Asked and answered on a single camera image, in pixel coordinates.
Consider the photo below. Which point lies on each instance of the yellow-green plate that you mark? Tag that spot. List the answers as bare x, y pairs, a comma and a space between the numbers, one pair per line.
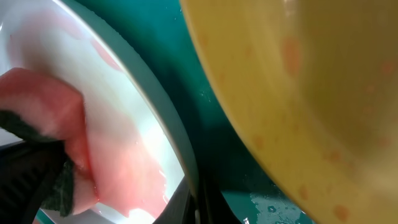
310, 86

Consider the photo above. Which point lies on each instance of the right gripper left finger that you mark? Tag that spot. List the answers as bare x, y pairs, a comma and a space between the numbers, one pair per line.
181, 208

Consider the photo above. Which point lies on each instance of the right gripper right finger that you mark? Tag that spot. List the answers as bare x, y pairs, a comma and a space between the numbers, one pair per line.
213, 207

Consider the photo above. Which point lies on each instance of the teal plastic tray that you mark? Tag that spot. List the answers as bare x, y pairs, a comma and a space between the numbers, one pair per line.
157, 31

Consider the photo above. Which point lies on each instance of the pink and green sponge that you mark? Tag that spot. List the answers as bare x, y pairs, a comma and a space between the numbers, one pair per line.
40, 108

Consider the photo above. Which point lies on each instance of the light blue plate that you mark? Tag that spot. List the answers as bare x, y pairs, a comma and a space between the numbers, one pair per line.
139, 150

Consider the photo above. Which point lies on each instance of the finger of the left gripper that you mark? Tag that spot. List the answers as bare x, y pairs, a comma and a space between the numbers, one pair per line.
28, 173

